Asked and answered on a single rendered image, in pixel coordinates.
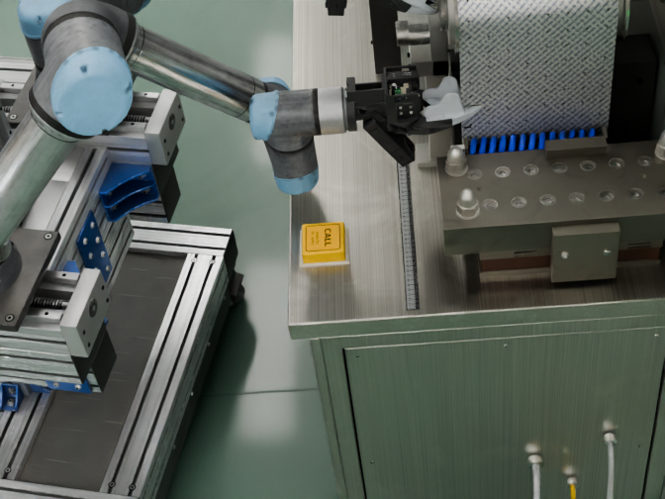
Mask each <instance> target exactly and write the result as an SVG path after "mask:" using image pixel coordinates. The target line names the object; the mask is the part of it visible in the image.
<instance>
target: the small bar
mask: <svg viewBox="0 0 665 499"><path fill-rule="evenodd" d="M607 147H608V146H607V142H606V137H605V136H601V137H588V138H576V139H563V140H551V141H544V150H545V156H546V158H557V157H569V156H582V155H595V154H607Z"/></svg>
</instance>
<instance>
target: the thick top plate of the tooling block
mask: <svg viewBox="0 0 665 499"><path fill-rule="evenodd" d="M658 141H659V140H656V141H643V142H631V143H618V144H607V146H608V147H607V154H595V155H582V156H569V157H557V158H546V156H545V150H544V149H542V150H517V151H505V152H492V153H479V154H467V155H466V156H465V157H466V158H467V165H468V170H467V172H466V173H465V174H464V175H462V176H457V177H455V176H450V175H448V174H447V173H446V172H445V160H446V159H447V156H442V157H437V158H436V166H437V185H438V195H439V206H440V216H441V226H442V236H443V247H444V255H455V254H468V253H482V252H496V251H509V250H536V249H549V248H551V241H552V227H558V226H572V225H585V224H599V223H611V222H618V223H619V227H620V238H619V242H620V243H631V242H644V241H658V240H665V160H663V159H660V158H658V157H657V156H656V155H655V148H656V146H657V143H658ZM464 189H471V190H473V191H474V193H475V194H476V199H477V200H478V201H479V208H480V213H479V215H478V216H477V217H476V218H475V219H472V220H463V219H460V218H459V217H458V216H457V215H456V207H457V206H456V203H457V201H458V200H459V194H460V192H461V191H462V190H464Z"/></svg>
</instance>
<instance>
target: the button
mask: <svg viewBox="0 0 665 499"><path fill-rule="evenodd" d="M302 258H303V262H304V263H316V262H330V261H343V260H345V231H344V223H343V222H332V223H318V224H306V225H303V226H302Z"/></svg>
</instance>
